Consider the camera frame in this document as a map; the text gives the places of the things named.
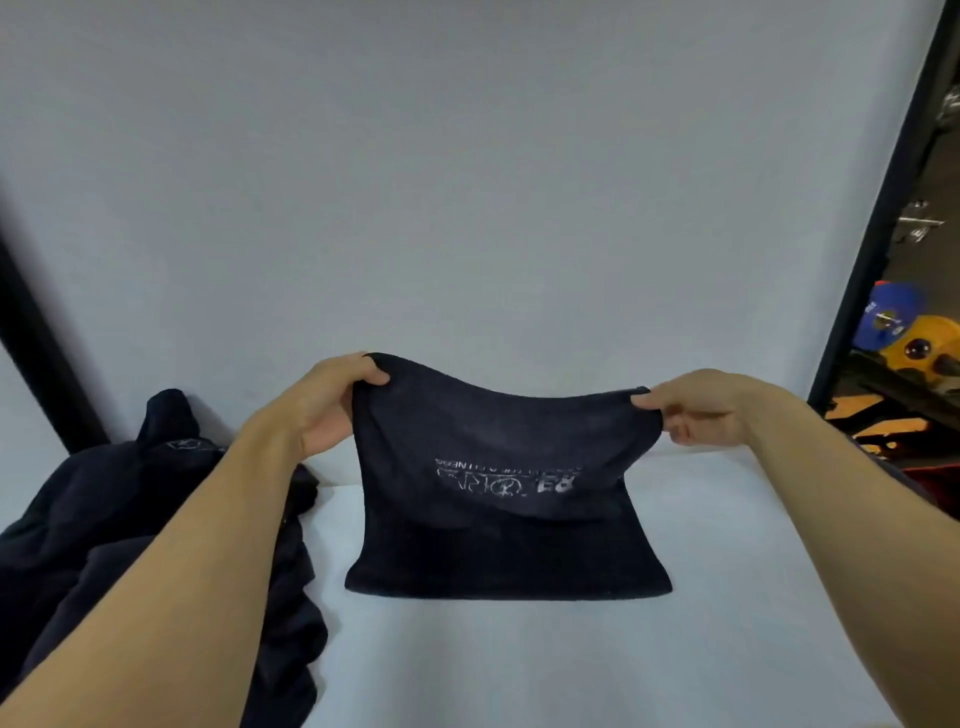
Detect person's left hand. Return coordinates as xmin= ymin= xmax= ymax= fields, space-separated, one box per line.
xmin=251 ymin=352 xmax=391 ymax=460

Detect person's right hand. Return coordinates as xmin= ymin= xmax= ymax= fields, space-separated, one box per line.
xmin=631 ymin=368 xmax=763 ymax=450

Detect heap of dark navy towels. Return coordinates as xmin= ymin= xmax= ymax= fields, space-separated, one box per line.
xmin=0 ymin=388 xmax=330 ymax=728

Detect dark navy printed towel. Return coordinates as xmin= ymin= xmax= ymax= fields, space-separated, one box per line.
xmin=344 ymin=352 xmax=674 ymax=601

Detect person's right forearm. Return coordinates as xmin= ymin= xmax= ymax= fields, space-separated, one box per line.
xmin=738 ymin=389 xmax=960 ymax=728

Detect person's left forearm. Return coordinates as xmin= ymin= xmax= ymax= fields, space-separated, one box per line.
xmin=0 ymin=419 xmax=309 ymax=728

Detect black weight rack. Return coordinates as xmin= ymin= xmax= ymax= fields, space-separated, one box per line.
xmin=824 ymin=352 xmax=960 ymax=459

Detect chrome barbell sleeve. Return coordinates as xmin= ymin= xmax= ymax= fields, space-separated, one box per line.
xmin=896 ymin=200 xmax=946 ymax=245

